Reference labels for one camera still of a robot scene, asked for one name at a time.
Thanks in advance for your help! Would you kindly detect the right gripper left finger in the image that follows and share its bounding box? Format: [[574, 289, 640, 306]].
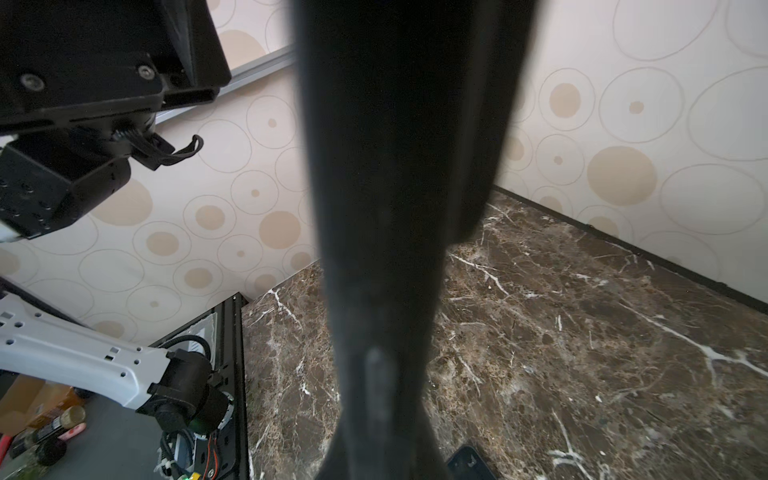
[[316, 419, 360, 480]]

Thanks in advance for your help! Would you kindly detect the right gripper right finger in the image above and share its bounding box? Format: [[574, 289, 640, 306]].
[[413, 407, 452, 480]]

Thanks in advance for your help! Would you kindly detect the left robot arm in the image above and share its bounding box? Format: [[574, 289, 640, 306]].
[[1, 1, 232, 435]]

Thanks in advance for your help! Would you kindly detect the black phone near right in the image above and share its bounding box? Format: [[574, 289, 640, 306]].
[[446, 444, 496, 480]]

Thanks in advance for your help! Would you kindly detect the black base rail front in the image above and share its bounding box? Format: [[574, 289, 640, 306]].
[[151, 293, 250, 479]]

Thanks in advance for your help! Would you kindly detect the aluminium rail left wall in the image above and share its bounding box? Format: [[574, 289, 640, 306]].
[[156, 45, 296, 124]]

